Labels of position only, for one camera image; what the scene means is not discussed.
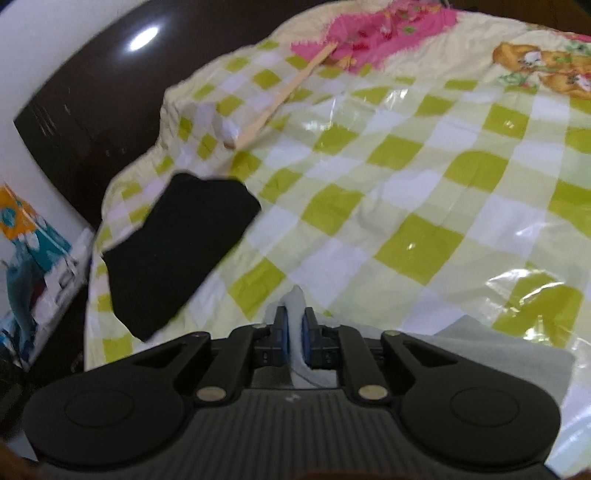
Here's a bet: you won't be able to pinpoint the checkered green bed quilt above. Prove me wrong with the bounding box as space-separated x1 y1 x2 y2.
85 1 590 474

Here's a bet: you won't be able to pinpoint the dark wooden headboard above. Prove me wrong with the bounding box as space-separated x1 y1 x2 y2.
14 0 315 228

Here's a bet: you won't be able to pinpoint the grey-green pants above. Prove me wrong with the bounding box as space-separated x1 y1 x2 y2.
263 286 575 404

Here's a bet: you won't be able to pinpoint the black folded garment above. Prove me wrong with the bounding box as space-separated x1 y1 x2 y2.
102 172 262 342

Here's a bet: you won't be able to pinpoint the wooden stick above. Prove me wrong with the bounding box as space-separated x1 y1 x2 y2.
224 42 339 150

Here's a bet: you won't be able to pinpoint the colourful cartoon fabric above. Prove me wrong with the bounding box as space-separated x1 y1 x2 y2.
1 184 94 370

